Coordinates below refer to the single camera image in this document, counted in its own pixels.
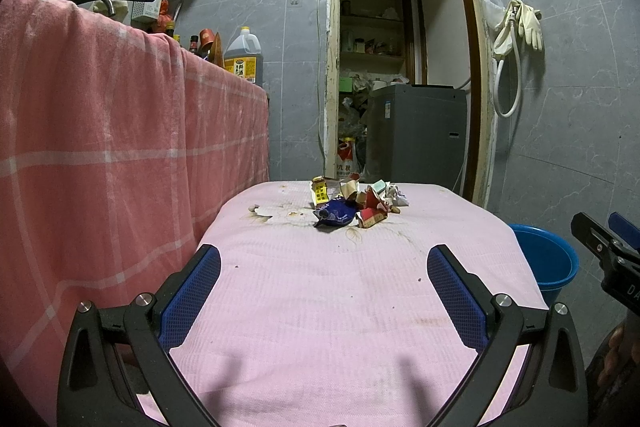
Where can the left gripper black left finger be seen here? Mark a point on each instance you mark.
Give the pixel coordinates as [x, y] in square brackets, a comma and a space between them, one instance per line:
[116, 368]

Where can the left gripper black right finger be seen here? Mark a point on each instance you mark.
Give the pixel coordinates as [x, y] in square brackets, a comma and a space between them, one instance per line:
[551, 388]

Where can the white paper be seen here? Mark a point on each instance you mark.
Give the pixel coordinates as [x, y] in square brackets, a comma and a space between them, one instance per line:
[389, 194]

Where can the red white wrapper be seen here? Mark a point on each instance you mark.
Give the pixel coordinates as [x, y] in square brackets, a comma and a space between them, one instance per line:
[372, 209]

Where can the yellow snack wrapper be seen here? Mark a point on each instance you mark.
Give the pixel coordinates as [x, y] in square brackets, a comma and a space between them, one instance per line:
[319, 191]

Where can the blue wrapper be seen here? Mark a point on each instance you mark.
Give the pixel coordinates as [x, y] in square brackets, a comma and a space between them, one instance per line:
[336, 213]

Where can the person's right hand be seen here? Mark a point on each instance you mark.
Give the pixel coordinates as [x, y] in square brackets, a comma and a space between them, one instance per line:
[623, 349]

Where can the blue plastic bucket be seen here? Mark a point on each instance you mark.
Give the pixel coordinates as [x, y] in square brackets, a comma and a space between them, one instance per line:
[552, 260]

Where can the pink checkered counter cloth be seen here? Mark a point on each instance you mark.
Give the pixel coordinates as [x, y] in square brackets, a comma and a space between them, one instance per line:
[118, 149]

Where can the light pink table cloth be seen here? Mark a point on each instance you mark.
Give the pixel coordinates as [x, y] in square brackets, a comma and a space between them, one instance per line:
[306, 327]

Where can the grey washing machine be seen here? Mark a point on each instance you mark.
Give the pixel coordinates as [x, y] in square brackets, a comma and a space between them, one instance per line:
[416, 134]

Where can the cream rubber gloves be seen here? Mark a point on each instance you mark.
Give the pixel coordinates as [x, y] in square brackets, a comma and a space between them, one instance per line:
[519, 20]

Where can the red white sack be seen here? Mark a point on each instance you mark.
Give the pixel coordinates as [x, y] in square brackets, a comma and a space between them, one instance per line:
[346, 158]

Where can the large dark oil jug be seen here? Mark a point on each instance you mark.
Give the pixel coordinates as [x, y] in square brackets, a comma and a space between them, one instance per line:
[243, 58]

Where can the green box on shelf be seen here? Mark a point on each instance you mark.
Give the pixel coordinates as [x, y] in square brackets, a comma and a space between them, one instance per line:
[345, 84]

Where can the wooden door frame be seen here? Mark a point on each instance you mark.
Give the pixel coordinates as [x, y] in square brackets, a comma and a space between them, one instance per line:
[466, 69]

